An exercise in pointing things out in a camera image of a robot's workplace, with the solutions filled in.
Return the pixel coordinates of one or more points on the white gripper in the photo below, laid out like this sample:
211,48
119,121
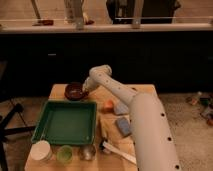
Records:
89,85

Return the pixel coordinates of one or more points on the dark red bowl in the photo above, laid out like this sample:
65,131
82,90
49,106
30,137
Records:
74,91

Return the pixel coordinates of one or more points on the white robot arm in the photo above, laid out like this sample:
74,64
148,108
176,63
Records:
154,145

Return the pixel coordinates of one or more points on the green plastic tray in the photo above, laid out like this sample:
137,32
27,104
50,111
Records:
66,123

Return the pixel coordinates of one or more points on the orange cup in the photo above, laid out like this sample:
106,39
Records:
108,106

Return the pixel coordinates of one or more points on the grey-blue sponge block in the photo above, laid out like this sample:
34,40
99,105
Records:
121,109

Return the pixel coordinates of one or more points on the wooden spatula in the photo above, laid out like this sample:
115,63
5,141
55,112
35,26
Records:
104,132

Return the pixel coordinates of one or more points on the blue sponge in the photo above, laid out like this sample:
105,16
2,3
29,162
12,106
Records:
123,126

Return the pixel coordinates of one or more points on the white black-tipped brush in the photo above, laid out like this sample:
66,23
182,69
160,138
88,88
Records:
105,145

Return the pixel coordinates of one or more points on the metal cup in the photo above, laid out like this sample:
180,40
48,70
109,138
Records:
87,152

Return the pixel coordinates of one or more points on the green cup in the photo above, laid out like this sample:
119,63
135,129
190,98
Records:
64,154

